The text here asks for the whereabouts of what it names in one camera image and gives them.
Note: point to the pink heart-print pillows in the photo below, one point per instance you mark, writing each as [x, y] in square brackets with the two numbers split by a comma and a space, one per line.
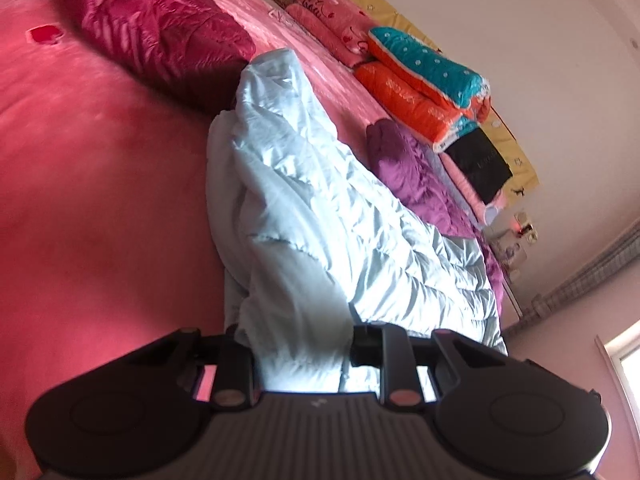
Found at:
[332, 22]

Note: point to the dark red down jacket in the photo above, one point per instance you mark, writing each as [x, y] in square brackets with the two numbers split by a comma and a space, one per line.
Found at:
[160, 30]

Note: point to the white nightstand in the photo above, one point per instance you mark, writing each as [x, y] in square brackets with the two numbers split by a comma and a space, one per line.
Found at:
[510, 270]

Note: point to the yellow headboard cover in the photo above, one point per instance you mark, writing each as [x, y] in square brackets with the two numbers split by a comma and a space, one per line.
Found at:
[505, 130]

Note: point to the wall socket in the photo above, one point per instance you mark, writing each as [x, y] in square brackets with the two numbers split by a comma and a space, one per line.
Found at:
[525, 230]

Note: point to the pink folded blanket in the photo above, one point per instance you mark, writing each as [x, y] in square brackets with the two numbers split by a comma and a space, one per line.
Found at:
[472, 195]

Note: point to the light blue down jacket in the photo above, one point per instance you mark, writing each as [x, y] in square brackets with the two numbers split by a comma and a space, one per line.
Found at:
[310, 220]

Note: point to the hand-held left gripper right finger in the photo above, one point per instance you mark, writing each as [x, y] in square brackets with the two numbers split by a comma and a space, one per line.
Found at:
[392, 360]

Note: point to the window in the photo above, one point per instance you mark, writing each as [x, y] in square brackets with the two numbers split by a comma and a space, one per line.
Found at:
[622, 355]

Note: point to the black folded cloth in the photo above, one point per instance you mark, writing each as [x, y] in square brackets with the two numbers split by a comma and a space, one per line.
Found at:
[480, 165]

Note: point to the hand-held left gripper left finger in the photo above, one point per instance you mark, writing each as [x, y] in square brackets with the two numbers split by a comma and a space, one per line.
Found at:
[235, 360]

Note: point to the orange and teal folded quilt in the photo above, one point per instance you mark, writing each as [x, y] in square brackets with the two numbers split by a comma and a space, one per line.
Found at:
[425, 85]

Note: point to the grey checked curtain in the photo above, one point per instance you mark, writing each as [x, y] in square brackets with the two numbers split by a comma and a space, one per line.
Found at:
[585, 275]

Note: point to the purple down quilt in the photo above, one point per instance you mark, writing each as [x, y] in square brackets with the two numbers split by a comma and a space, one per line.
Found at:
[425, 180]

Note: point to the pink heart-print bed blanket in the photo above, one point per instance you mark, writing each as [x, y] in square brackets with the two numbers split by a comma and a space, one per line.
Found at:
[100, 185]

